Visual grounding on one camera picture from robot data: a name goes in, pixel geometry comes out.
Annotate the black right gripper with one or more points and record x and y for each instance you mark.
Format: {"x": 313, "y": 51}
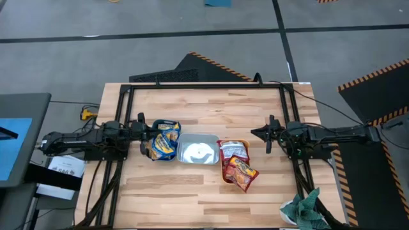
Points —
{"x": 278, "y": 134}

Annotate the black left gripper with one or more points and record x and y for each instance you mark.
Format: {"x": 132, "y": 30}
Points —
{"x": 139, "y": 134}

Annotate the red Maruchan noodle pack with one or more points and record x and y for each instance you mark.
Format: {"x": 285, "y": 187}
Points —
{"x": 234, "y": 149}
{"x": 241, "y": 174}

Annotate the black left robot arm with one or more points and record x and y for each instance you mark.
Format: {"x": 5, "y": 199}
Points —
{"x": 80, "y": 140}

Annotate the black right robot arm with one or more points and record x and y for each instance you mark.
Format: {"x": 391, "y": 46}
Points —
{"x": 335, "y": 134}

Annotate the teal plastic bin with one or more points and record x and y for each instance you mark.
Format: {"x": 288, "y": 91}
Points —
{"x": 155, "y": 122}

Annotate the grey plastic bin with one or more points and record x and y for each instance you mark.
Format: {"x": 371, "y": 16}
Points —
{"x": 198, "y": 150}

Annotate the yellow power plug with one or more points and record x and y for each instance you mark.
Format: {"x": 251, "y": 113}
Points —
{"x": 87, "y": 114}

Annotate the black hazard-striped floor mat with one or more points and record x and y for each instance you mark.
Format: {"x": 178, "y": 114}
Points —
{"x": 367, "y": 182}
{"x": 198, "y": 70}
{"x": 327, "y": 1}
{"x": 374, "y": 96}

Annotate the green potted plant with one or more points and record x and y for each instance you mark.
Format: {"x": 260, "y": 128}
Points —
{"x": 303, "y": 211}

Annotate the white plant pot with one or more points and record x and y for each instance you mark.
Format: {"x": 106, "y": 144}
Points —
{"x": 285, "y": 218}

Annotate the white printed paper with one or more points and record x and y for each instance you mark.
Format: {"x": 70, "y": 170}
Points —
{"x": 67, "y": 166}

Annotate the black cart bar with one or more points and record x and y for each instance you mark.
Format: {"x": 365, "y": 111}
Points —
{"x": 52, "y": 177}

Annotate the white paper sheet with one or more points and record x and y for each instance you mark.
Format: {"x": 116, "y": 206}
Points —
{"x": 56, "y": 192}

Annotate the dark grey cart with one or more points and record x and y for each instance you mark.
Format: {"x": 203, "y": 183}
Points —
{"x": 32, "y": 105}

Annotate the blue floor mat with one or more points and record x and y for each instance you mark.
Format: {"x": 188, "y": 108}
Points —
{"x": 218, "y": 3}

